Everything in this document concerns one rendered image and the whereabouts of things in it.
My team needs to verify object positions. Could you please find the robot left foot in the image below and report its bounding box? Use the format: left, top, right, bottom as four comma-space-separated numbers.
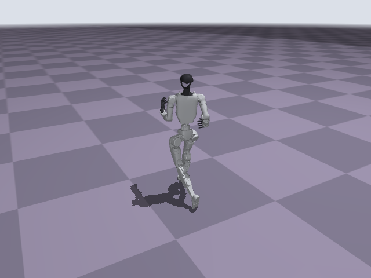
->
192, 195, 200, 209

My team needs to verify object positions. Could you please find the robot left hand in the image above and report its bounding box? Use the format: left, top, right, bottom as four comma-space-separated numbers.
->
160, 97, 167, 113

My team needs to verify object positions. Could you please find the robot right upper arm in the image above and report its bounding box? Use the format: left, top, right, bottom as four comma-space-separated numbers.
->
197, 94, 209, 120

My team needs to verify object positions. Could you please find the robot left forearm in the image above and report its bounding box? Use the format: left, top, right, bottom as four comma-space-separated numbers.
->
160, 110, 167, 120

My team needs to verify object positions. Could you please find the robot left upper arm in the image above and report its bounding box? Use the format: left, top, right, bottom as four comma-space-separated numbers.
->
166, 95, 177, 122

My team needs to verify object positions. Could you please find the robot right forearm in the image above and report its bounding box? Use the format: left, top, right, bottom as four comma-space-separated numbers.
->
202, 119, 210, 127

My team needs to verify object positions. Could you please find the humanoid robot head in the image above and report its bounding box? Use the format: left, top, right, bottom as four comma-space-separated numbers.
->
180, 74, 193, 96

